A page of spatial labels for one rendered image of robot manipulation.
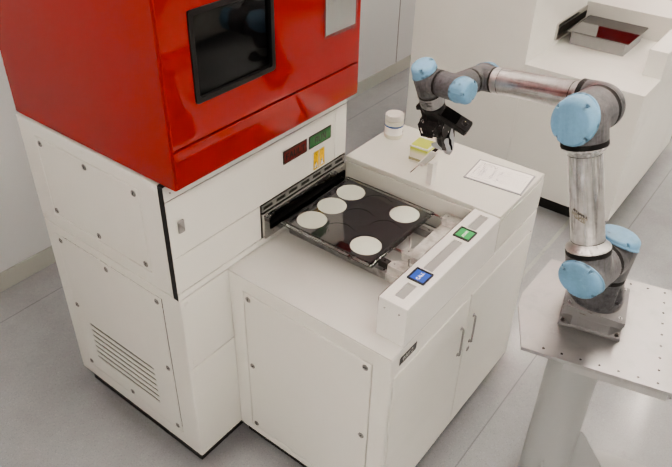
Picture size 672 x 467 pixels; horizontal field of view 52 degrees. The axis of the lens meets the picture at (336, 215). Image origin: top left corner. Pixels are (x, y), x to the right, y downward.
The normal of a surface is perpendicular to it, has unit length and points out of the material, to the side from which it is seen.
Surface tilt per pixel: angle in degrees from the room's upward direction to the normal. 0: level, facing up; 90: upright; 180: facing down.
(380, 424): 90
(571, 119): 80
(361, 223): 0
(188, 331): 90
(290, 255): 0
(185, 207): 90
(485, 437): 0
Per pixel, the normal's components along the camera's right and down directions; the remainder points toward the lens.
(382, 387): -0.61, 0.44
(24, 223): 0.79, 0.36
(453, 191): 0.02, -0.82
